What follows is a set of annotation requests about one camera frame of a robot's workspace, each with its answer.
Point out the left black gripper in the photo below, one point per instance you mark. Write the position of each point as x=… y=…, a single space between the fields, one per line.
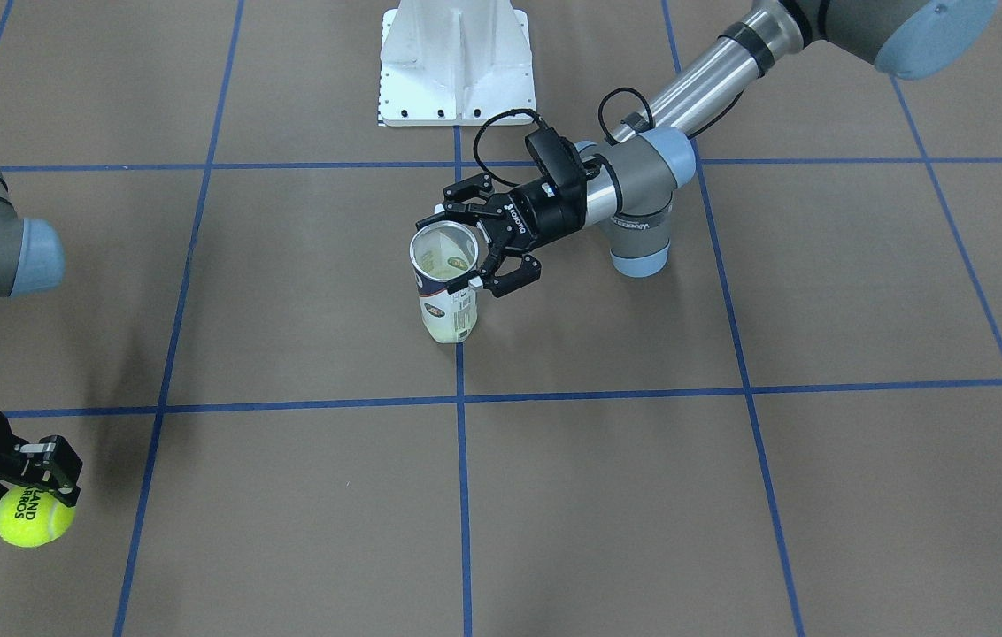
x=547 y=212

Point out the yellow Roland Garros tennis ball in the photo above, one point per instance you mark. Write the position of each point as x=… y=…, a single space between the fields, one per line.
x=31 y=517

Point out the white tennis ball can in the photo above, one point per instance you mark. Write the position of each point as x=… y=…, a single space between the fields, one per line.
x=444 y=257

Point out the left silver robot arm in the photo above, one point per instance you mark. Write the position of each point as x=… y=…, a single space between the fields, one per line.
x=625 y=184

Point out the white camera stand pedestal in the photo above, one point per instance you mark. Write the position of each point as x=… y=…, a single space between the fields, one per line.
x=453 y=63

